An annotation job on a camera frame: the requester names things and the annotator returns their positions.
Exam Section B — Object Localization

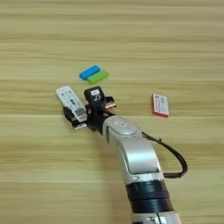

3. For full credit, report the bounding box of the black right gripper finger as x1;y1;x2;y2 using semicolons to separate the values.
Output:
62;106;80;125
102;95;115;104

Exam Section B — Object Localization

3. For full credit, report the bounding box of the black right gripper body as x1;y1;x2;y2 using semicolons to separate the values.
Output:
73;98;118;136

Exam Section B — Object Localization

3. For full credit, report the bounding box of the white remote control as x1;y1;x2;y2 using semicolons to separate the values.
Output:
55;85;88;123

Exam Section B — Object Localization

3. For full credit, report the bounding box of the red and white card box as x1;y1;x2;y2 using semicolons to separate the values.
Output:
150;93;171;119

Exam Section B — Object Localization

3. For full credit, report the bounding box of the small black box white label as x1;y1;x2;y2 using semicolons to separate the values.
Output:
83;85;106;103

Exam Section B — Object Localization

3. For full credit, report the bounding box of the green rectangular block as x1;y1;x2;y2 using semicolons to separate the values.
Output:
87;69;110;86

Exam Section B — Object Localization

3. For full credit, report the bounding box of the blue rectangular block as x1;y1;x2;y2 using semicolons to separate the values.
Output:
78;64;102;81

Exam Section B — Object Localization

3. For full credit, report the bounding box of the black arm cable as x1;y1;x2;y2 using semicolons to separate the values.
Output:
141;130;189;179

